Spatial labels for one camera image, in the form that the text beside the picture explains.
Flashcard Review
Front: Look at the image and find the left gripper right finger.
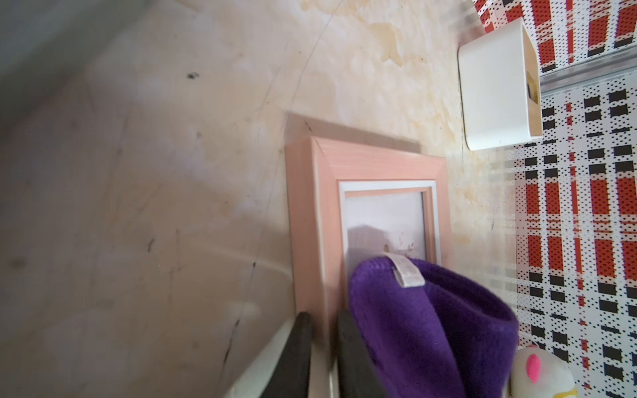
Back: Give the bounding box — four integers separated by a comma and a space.
337, 309, 388, 398

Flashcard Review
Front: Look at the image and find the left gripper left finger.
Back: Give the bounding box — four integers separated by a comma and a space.
260, 312, 313, 398

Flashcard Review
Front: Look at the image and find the purple cloth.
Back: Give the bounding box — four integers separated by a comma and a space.
348, 256, 519, 397

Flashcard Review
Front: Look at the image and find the pink picture frame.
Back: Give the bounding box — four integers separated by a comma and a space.
285, 137, 454, 397

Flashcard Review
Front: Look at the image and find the white pink plush toy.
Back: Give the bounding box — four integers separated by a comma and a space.
505, 346, 578, 398

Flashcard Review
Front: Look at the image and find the white tissue box wooden lid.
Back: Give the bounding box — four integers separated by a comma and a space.
458, 18, 542, 151

